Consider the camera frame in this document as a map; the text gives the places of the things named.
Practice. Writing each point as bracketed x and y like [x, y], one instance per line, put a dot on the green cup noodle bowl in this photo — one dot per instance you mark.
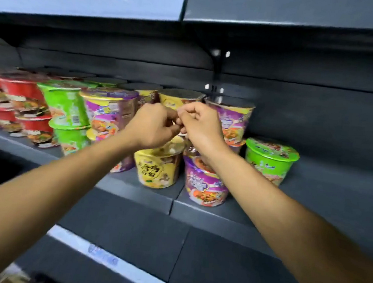
[271, 158]
[72, 141]
[104, 82]
[64, 103]

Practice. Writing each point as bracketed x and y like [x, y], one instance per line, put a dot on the person's left hand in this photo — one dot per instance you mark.
[151, 126]

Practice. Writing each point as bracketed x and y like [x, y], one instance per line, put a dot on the blue price tag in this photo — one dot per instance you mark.
[103, 254]

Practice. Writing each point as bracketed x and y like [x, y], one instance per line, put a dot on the person's right forearm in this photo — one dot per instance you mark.
[296, 231]

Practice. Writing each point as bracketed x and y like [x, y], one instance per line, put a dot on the person's right hand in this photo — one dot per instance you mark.
[204, 128]

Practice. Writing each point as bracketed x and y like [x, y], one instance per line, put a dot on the person's left forearm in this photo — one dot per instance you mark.
[44, 198]

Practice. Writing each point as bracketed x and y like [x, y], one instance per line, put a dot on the dark metal store shelving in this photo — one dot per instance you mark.
[309, 109]

